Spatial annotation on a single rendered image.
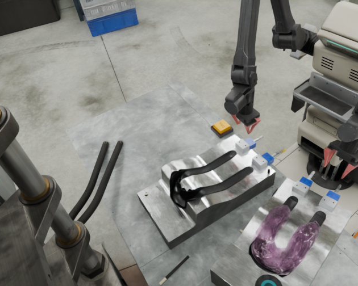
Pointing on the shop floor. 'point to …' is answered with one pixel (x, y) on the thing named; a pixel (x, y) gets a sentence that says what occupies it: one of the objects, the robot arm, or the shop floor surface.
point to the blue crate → (112, 22)
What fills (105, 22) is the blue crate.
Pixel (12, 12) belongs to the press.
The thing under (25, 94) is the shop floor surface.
